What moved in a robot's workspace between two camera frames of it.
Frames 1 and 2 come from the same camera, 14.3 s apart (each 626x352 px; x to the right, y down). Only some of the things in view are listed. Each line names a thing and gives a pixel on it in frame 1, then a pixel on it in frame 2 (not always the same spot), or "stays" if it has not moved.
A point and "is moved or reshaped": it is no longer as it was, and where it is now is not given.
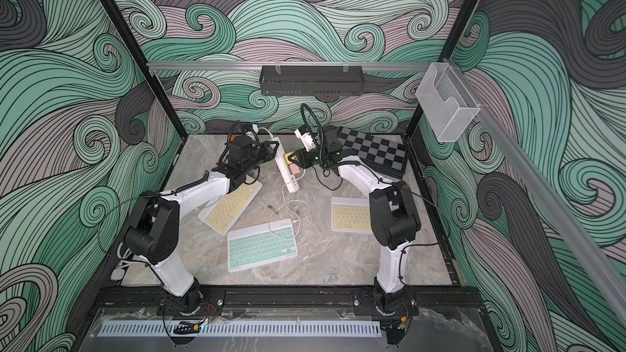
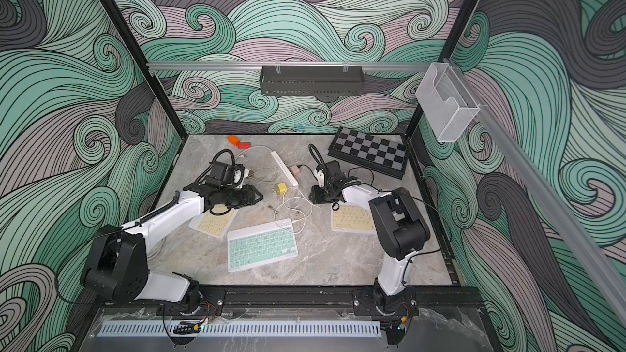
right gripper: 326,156 → 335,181
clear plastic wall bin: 446,101 stays
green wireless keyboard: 262,244 stays
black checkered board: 386,154 stays
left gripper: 265,151 → 249,196
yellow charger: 293,157 is moved or reshaped
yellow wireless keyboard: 350,215 stays
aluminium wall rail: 292,67 stays
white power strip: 283,167 is moved or reshaped
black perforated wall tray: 311,80 stays
